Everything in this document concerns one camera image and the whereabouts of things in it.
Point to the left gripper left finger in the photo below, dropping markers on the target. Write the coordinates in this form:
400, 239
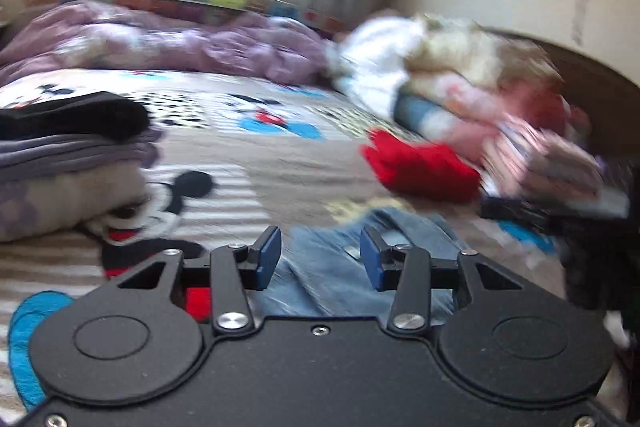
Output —
217, 283

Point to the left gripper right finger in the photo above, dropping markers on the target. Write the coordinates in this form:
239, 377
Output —
411, 273

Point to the blue denim jacket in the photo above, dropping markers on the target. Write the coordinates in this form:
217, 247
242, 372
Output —
320, 273

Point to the red knit sweater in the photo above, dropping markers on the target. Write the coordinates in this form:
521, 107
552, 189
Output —
432, 171

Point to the pink folded garment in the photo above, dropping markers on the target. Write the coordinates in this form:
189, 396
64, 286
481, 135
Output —
534, 184

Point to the cream top folded garment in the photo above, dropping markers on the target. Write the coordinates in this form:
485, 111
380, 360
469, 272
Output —
541, 148

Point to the Mickey Mouse bed blanket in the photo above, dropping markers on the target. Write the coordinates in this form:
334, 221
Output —
240, 154

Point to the dark wooden bed footboard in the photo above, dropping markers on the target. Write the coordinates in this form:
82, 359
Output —
611, 101

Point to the rolled pink white quilts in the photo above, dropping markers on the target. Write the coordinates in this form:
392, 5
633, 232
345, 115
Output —
451, 81

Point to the black folded garment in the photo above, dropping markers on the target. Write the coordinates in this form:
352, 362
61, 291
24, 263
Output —
102, 113

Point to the white floral folded garment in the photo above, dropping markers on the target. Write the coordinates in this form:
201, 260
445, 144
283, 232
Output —
43, 205

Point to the grey folded garment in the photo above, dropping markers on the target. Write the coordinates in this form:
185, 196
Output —
56, 154

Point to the purple crumpled duvet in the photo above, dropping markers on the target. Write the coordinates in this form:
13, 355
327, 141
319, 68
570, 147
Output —
92, 34

